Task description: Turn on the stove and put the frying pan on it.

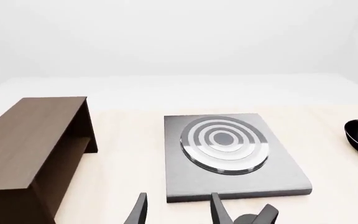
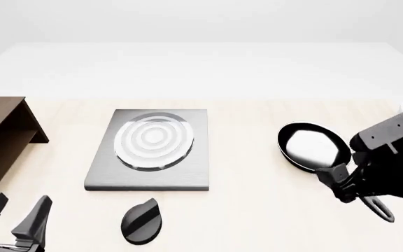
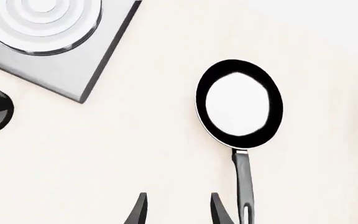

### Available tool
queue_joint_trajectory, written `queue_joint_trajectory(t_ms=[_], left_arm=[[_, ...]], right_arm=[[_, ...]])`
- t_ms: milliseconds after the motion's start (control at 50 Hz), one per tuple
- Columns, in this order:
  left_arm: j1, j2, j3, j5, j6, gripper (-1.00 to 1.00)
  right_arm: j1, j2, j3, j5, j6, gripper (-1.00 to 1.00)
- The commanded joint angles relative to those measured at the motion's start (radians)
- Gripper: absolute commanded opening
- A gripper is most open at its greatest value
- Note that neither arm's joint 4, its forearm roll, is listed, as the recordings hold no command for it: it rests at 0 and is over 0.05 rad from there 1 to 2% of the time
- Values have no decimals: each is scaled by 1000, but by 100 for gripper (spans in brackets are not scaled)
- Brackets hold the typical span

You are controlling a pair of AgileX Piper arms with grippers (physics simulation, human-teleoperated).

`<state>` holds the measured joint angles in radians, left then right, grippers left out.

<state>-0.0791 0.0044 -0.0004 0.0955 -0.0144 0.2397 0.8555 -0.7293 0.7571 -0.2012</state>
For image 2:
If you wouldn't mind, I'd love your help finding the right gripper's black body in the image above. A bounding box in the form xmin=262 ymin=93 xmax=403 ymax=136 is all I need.
xmin=348 ymin=151 xmax=377 ymax=197

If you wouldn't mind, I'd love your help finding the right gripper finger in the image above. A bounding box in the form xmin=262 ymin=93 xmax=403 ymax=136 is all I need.
xmin=314 ymin=162 xmax=350 ymax=187
xmin=327 ymin=181 xmax=362 ymax=204

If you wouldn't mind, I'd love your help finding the black frying pan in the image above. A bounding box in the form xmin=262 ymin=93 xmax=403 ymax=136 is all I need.
xmin=277 ymin=122 xmax=395 ymax=223

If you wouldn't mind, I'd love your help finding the flat grey stove plate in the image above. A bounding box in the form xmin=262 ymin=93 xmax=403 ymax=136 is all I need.
xmin=83 ymin=108 xmax=211 ymax=192

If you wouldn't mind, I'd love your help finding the round black stove knob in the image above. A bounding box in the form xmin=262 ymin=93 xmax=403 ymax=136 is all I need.
xmin=120 ymin=197 xmax=163 ymax=246

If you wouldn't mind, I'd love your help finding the dark brown wooden cabinet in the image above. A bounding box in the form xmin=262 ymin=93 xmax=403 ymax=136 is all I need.
xmin=0 ymin=96 xmax=50 ymax=206

